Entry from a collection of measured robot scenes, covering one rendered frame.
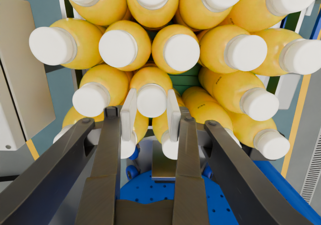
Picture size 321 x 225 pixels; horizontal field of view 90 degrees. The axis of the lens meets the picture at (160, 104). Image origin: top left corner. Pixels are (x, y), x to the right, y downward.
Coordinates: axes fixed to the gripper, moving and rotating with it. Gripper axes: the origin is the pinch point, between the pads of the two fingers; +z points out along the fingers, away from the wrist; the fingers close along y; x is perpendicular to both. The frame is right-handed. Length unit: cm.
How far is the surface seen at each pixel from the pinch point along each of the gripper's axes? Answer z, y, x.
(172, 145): 2.6, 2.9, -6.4
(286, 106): 27.1, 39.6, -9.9
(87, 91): 2.6, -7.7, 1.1
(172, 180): 7.8, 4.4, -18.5
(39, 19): 113, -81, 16
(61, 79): 113, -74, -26
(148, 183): 12.1, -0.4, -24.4
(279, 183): 34, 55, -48
